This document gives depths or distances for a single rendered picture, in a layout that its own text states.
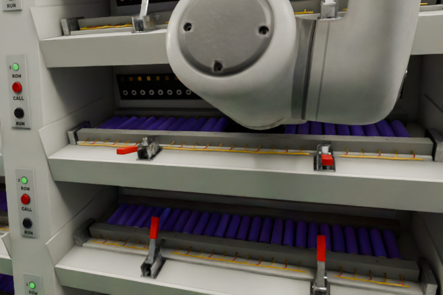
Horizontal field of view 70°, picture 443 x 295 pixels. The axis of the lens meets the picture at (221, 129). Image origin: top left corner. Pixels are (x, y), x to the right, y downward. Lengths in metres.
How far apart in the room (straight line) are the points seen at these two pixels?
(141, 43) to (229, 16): 0.31
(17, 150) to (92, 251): 0.22
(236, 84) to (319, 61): 0.06
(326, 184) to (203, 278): 0.25
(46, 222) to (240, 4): 0.53
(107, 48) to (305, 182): 0.35
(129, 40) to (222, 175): 0.24
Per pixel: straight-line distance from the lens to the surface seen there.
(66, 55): 0.58
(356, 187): 0.45
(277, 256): 0.56
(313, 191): 0.45
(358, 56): 0.22
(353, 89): 0.22
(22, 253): 0.71
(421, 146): 0.50
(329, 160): 0.38
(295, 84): 0.22
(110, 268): 0.62
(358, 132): 0.52
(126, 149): 0.45
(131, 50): 0.51
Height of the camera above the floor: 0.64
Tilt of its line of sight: 6 degrees down
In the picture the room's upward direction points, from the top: straight up
